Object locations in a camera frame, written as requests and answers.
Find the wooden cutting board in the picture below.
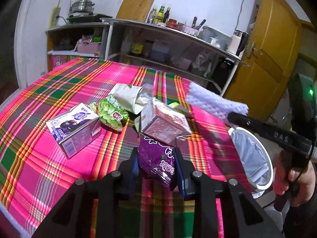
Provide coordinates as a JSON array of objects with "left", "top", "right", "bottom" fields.
[{"left": 116, "top": 0, "right": 158, "bottom": 22}]

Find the pink drink carton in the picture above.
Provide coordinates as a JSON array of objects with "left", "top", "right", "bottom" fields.
[{"left": 140, "top": 97, "right": 192, "bottom": 147}]

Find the clear plastic storage box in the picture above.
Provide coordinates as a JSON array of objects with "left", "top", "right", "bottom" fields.
[{"left": 202, "top": 25, "right": 232, "bottom": 50}]

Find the white foam fruit net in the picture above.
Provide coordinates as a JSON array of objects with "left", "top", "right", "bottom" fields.
[{"left": 186, "top": 83, "right": 249, "bottom": 123}]

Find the grey bin liner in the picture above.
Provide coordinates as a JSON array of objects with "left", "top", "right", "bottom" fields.
[{"left": 231, "top": 130, "right": 269, "bottom": 186}]

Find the small metal shelf unit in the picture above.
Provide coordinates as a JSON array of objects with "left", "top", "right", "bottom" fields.
[{"left": 45, "top": 22, "right": 109, "bottom": 71}]

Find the cream paper bag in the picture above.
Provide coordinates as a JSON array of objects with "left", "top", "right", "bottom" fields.
[{"left": 109, "top": 84, "right": 149, "bottom": 116}]

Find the white plastic bag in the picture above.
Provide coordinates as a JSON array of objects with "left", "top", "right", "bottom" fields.
[{"left": 192, "top": 52, "right": 212, "bottom": 77}]

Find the white electric kettle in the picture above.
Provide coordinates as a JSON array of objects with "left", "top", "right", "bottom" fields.
[{"left": 228, "top": 30, "right": 249, "bottom": 56}]

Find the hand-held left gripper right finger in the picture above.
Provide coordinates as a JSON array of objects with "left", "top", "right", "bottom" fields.
[{"left": 174, "top": 148, "right": 285, "bottom": 238}]

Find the person's right hand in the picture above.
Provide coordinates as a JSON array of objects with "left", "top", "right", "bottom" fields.
[{"left": 274, "top": 151, "right": 316, "bottom": 207}]

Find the pink plastic basket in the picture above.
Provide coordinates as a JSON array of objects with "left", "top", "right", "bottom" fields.
[{"left": 77, "top": 40, "right": 102, "bottom": 54}]

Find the grey plastic jerrycan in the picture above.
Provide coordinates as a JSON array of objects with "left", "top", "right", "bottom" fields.
[{"left": 150, "top": 41, "right": 169, "bottom": 61}]

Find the yellow green packet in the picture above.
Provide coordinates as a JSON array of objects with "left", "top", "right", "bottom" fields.
[{"left": 167, "top": 101, "right": 190, "bottom": 116}]

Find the clear plastic cup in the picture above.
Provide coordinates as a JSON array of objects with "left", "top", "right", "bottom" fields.
[{"left": 141, "top": 83, "right": 159, "bottom": 102}]

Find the green bottle yellow label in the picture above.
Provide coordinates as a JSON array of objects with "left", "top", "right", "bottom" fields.
[{"left": 155, "top": 6, "right": 166, "bottom": 23}]

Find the yellow power strip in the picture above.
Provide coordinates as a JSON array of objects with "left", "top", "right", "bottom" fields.
[{"left": 50, "top": 7, "right": 61, "bottom": 28}]

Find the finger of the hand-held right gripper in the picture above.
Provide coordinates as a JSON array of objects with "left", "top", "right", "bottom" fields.
[{"left": 227, "top": 112, "right": 263, "bottom": 135}]

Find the large metal shelf unit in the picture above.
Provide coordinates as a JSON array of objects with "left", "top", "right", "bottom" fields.
[{"left": 100, "top": 18, "right": 249, "bottom": 97}]

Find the green snack packet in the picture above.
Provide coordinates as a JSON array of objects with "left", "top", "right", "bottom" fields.
[{"left": 89, "top": 95, "right": 130, "bottom": 132}]

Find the black induction cooker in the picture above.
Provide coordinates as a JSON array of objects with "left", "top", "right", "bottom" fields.
[{"left": 66, "top": 13, "right": 113, "bottom": 24}]

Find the steel pot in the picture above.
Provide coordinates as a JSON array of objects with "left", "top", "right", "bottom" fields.
[{"left": 69, "top": 0, "right": 96, "bottom": 14}]

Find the pink knife holder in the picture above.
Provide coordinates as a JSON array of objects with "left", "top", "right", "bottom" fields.
[{"left": 183, "top": 25, "right": 200, "bottom": 36}]

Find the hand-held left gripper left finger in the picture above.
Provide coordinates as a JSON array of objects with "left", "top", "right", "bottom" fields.
[{"left": 31, "top": 147, "right": 144, "bottom": 238}]

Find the yellow label oil bottle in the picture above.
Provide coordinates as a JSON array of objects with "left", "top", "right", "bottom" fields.
[{"left": 131, "top": 33, "right": 144, "bottom": 55}]

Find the clear glass bottle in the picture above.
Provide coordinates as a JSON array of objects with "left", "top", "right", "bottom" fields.
[{"left": 148, "top": 7, "right": 158, "bottom": 23}]

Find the purple milk carton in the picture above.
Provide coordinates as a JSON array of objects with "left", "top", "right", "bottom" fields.
[{"left": 47, "top": 103, "right": 102, "bottom": 159}]

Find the purple snack packet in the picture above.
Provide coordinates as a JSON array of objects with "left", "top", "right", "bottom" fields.
[{"left": 137, "top": 134, "right": 182, "bottom": 191}]

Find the pink plaid tablecloth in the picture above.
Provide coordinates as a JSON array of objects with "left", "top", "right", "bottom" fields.
[{"left": 0, "top": 58, "right": 253, "bottom": 238}]

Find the yellow wooden door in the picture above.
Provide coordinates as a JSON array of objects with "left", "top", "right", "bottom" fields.
[{"left": 224, "top": 0, "right": 307, "bottom": 121}]

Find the white trash bin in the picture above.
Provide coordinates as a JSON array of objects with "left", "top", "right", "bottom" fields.
[{"left": 228, "top": 126, "right": 274, "bottom": 199}]

